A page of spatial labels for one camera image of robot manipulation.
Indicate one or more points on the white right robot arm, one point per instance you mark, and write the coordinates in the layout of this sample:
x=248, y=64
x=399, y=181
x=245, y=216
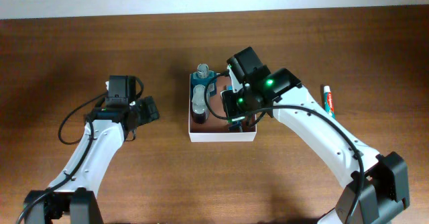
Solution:
x=375, y=187

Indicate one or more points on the blue disposable razor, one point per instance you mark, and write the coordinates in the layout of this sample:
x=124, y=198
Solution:
x=235, y=127

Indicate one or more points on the clear purple liquid bottle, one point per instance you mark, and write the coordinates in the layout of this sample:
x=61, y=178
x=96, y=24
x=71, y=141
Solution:
x=200, y=111

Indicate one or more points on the teal mouthwash bottle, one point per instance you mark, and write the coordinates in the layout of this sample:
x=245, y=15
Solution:
x=201, y=77

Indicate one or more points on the green red toothpaste tube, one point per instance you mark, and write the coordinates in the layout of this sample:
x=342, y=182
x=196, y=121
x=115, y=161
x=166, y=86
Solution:
x=328, y=103

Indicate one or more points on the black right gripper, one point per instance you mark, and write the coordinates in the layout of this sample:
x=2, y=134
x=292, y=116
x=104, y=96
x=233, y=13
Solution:
x=231, y=104

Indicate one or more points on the white cardboard box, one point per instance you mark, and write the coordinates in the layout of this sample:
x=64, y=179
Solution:
x=217, y=130

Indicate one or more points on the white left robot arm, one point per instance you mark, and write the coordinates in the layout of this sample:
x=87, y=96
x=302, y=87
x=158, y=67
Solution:
x=74, y=191

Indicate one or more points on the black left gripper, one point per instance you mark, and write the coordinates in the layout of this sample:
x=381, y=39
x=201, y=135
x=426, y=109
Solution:
x=149, y=111

